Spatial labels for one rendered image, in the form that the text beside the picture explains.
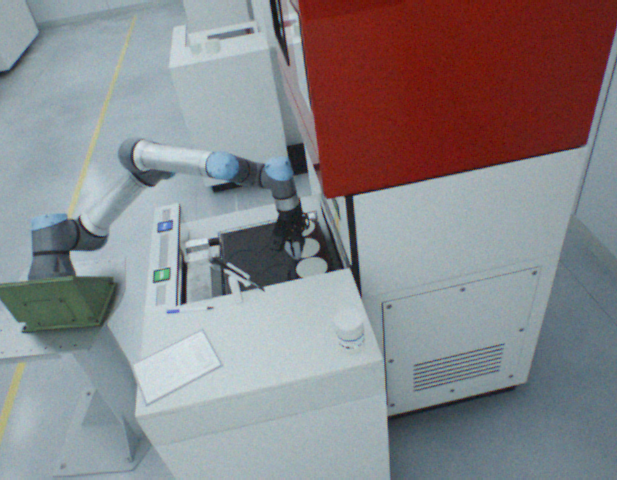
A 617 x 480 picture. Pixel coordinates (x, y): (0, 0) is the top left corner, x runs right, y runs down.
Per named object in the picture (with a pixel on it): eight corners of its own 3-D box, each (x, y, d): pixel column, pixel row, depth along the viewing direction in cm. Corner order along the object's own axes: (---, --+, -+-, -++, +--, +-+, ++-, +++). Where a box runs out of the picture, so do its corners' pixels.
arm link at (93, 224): (49, 231, 179) (143, 129, 161) (83, 233, 193) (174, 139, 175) (62, 258, 176) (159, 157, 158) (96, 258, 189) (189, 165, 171)
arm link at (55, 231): (23, 253, 167) (21, 214, 168) (58, 254, 179) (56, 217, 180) (47, 249, 161) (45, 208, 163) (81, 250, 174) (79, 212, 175)
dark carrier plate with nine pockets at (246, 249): (314, 214, 183) (314, 213, 183) (335, 278, 157) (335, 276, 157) (222, 234, 182) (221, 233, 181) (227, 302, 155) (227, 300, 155)
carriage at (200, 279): (211, 247, 184) (209, 241, 182) (214, 321, 155) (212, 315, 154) (189, 252, 183) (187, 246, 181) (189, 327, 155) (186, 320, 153)
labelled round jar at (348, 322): (361, 329, 131) (358, 305, 125) (368, 350, 126) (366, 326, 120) (334, 335, 131) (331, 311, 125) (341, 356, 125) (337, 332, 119)
